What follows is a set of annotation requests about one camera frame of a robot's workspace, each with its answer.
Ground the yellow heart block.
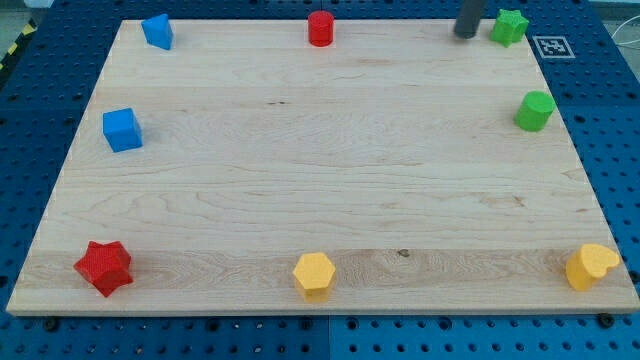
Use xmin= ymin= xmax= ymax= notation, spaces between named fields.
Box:
xmin=565 ymin=244 xmax=621 ymax=292

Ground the wooden board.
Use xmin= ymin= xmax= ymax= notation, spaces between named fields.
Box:
xmin=7 ymin=20 xmax=639 ymax=316

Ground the yellow hexagon block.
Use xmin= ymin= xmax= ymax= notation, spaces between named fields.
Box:
xmin=292 ymin=252 xmax=336 ymax=303

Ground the red cylinder block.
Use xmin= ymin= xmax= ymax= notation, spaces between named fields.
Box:
xmin=307 ymin=10 xmax=334 ymax=47

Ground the blue cube block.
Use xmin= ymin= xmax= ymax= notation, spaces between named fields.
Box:
xmin=102 ymin=108 xmax=143 ymax=152

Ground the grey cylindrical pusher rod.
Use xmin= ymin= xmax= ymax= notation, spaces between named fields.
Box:
xmin=453 ymin=0 xmax=487 ymax=39

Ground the blue pentagon block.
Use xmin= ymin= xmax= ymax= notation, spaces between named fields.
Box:
xmin=141 ymin=13 xmax=173 ymax=50

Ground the green cylinder block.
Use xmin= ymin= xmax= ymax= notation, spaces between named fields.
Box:
xmin=514 ymin=91 xmax=556 ymax=132

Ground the red star block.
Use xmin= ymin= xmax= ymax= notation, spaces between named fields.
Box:
xmin=74 ymin=241 xmax=134 ymax=297

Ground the green star block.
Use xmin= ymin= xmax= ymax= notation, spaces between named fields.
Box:
xmin=490 ymin=9 xmax=529 ymax=47

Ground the white fiducial marker tag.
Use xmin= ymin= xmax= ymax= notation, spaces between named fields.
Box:
xmin=532 ymin=35 xmax=575 ymax=59

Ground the black yellow hazard tape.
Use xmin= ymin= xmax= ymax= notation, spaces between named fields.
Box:
xmin=1 ymin=19 xmax=38 ymax=72

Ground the white cable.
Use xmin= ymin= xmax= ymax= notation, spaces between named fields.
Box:
xmin=610 ymin=14 xmax=640 ymax=51

